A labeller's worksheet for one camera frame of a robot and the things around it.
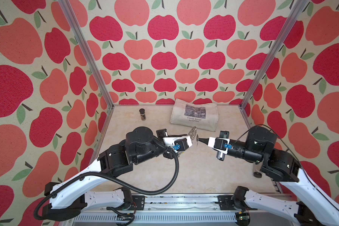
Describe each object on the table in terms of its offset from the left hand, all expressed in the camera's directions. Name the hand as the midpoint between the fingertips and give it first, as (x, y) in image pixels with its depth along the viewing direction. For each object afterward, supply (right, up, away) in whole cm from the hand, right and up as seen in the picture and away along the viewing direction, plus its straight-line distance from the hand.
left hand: (186, 134), depth 51 cm
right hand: (+8, 0, +2) cm, 8 cm away
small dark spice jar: (-27, +9, +56) cm, 63 cm away
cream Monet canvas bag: (+20, +7, +53) cm, 57 cm away
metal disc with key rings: (+4, -1, +10) cm, 11 cm away
